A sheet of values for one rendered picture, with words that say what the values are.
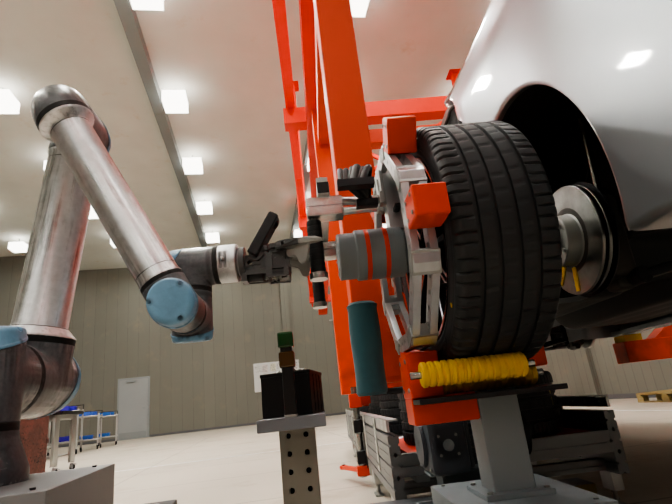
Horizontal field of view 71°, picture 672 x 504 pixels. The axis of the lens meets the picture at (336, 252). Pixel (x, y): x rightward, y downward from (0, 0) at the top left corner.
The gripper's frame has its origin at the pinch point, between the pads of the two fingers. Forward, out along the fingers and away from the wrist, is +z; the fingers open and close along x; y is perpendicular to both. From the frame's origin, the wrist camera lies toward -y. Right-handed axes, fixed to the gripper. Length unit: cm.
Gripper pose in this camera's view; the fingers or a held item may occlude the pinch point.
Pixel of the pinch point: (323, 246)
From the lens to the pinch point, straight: 113.6
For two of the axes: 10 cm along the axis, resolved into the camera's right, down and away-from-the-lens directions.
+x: 0.2, -3.1, -9.5
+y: 1.1, 9.5, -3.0
